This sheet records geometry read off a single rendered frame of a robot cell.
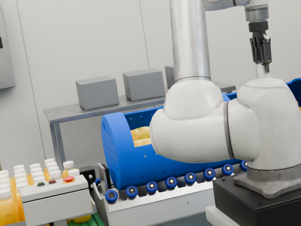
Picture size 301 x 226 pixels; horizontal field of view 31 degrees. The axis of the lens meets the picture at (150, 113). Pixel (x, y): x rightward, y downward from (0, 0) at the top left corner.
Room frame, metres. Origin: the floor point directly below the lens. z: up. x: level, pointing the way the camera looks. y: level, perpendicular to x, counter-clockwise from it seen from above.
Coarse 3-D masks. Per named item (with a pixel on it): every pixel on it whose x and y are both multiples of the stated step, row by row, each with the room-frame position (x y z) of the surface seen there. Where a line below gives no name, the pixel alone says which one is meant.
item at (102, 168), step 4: (100, 164) 1.95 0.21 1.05; (100, 168) 1.92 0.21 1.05; (104, 168) 1.88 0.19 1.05; (100, 172) 1.93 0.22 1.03; (104, 172) 1.88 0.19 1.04; (108, 172) 1.89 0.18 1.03; (100, 176) 1.95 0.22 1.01; (104, 176) 1.88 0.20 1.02; (108, 176) 1.89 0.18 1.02; (100, 180) 1.97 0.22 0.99; (104, 180) 1.88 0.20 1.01; (108, 180) 1.89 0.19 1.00; (104, 184) 1.89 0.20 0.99; (108, 184) 1.89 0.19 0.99; (104, 188) 1.90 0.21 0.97; (108, 188) 1.89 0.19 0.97; (104, 192) 1.92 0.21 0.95
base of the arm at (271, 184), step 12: (288, 168) 1.29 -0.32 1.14; (300, 168) 1.30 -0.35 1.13; (240, 180) 1.38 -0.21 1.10; (252, 180) 1.34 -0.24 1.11; (264, 180) 1.30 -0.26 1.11; (276, 180) 1.29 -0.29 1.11; (288, 180) 1.29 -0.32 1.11; (300, 180) 1.29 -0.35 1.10; (264, 192) 1.27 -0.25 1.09; (276, 192) 1.26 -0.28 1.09
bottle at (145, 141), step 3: (144, 138) 1.92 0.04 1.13; (147, 138) 1.92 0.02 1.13; (135, 141) 1.90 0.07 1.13; (138, 141) 1.90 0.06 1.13; (141, 141) 1.90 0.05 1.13; (144, 141) 1.90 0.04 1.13; (147, 141) 1.90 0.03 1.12; (150, 141) 1.90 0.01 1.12; (135, 144) 1.88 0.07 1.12; (138, 144) 1.89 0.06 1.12; (141, 144) 1.89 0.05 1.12; (144, 144) 1.89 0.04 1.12
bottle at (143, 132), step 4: (140, 128) 1.97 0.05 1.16; (144, 128) 1.96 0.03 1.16; (148, 128) 1.96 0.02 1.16; (132, 132) 1.95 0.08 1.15; (136, 132) 1.95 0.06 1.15; (140, 132) 1.95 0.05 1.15; (144, 132) 1.95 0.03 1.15; (148, 132) 1.95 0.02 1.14; (132, 136) 1.94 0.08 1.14; (136, 136) 1.94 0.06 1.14; (140, 136) 1.94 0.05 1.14; (144, 136) 1.94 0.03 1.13; (148, 136) 1.95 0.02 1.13
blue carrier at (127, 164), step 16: (224, 96) 2.01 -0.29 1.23; (144, 112) 2.05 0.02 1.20; (112, 128) 1.85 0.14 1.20; (128, 128) 1.85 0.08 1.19; (112, 144) 1.86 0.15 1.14; (128, 144) 1.82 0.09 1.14; (112, 160) 1.91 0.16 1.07; (128, 160) 1.81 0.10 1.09; (144, 160) 1.82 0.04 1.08; (160, 160) 1.84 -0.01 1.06; (240, 160) 1.97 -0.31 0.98; (112, 176) 1.96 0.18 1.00; (128, 176) 1.82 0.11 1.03; (144, 176) 1.85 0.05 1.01; (160, 176) 1.88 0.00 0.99; (176, 176) 1.92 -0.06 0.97
